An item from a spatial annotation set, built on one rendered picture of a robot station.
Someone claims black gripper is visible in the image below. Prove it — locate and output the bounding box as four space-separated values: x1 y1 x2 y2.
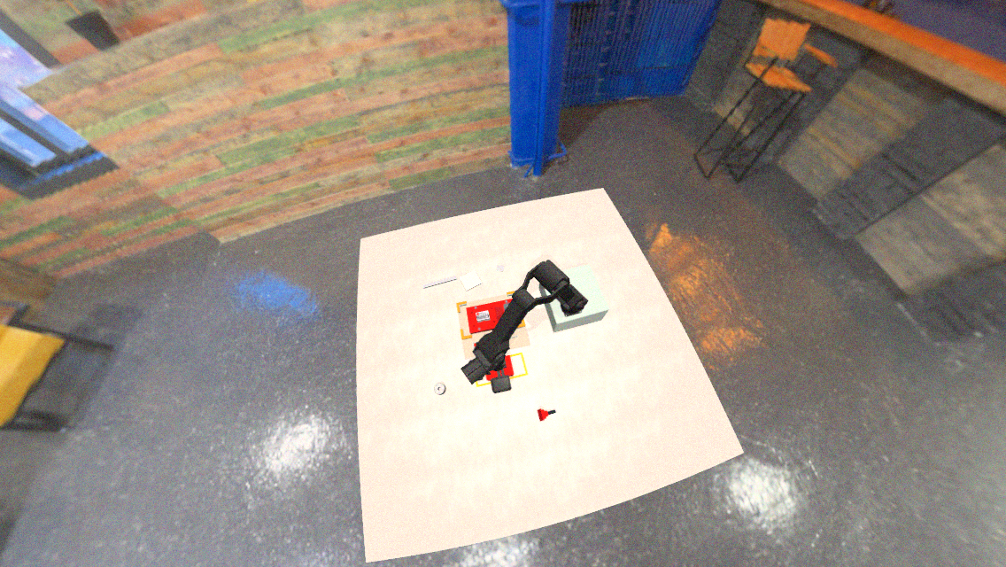
490 360 512 393

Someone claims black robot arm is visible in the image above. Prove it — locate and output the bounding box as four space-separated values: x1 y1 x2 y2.
460 260 588 384

